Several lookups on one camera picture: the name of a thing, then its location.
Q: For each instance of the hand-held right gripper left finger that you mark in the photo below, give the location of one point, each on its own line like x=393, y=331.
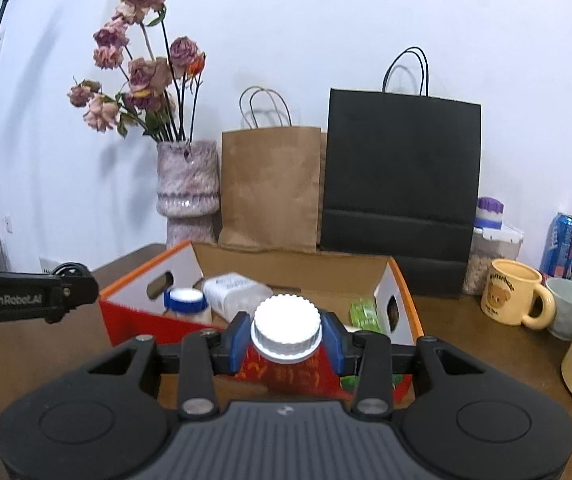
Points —
x=238, y=342

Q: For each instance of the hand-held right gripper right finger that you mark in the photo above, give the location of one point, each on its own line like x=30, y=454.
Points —
x=333, y=345

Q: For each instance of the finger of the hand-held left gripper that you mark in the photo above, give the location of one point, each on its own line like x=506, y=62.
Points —
x=81, y=290

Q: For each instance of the green spray bottle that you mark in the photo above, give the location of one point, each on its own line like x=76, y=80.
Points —
x=365, y=315

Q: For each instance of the white power adapter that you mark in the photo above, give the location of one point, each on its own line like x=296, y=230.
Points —
x=236, y=292

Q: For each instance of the white ribbed lid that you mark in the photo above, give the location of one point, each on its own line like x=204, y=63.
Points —
x=286, y=325

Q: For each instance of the red cardboard box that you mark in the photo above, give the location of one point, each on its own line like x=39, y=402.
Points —
x=131, y=322

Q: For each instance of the blue ribbed lid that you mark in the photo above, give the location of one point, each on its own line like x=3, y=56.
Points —
x=186, y=308

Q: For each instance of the pink mottled ceramic vase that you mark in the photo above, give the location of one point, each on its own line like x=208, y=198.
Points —
x=186, y=185

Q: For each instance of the brown paper bag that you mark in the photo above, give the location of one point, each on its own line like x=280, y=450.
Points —
x=271, y=185

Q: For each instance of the clear container with purple lid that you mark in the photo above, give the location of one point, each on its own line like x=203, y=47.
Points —
x=490, y=250

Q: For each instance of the yellow bear mug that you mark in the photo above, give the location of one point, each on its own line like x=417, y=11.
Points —
x=510, y=295

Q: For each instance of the black paper bag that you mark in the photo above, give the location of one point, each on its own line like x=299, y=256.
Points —
x=400, y=170

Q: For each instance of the dried pink rose bouquet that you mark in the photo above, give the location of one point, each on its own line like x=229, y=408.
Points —
x=148, y=75

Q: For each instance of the grey cup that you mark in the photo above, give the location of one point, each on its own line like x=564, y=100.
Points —
x=568, y=310

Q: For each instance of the blue drink can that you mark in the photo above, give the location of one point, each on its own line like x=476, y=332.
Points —
x=560, y=245

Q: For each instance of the white wall vent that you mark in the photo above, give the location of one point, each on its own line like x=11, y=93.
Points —
x=48, y=265

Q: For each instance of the white wall socket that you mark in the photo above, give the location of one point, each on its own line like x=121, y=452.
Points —
x=10, y=223

